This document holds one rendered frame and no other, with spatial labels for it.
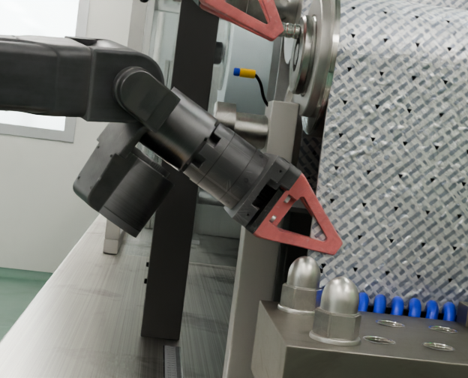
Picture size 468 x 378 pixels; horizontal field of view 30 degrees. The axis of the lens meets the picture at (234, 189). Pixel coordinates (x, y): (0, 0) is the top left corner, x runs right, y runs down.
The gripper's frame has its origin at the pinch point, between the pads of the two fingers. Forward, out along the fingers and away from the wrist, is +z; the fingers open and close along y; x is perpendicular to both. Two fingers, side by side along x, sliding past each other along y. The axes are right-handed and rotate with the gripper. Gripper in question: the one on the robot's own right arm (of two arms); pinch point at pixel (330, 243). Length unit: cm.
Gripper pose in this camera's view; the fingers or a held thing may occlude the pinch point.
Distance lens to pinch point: 78.1
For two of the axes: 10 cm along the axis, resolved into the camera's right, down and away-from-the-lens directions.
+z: 8.0, 5.9, 1.1
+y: 0.8, 0.7, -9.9
